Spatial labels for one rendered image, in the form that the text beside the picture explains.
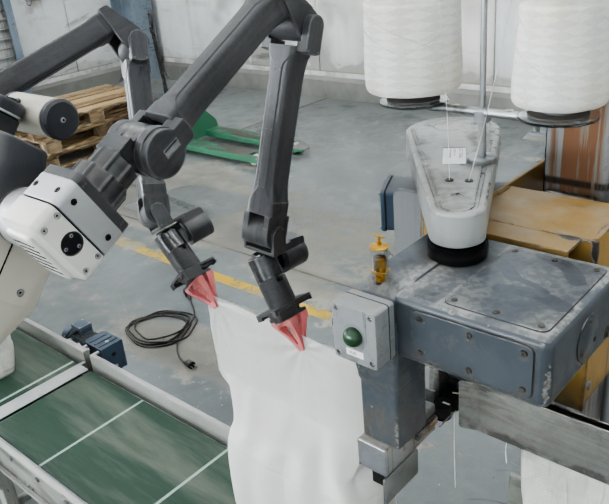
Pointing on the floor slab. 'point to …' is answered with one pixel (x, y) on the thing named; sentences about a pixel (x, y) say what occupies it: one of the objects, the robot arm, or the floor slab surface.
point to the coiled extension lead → (166, 335)
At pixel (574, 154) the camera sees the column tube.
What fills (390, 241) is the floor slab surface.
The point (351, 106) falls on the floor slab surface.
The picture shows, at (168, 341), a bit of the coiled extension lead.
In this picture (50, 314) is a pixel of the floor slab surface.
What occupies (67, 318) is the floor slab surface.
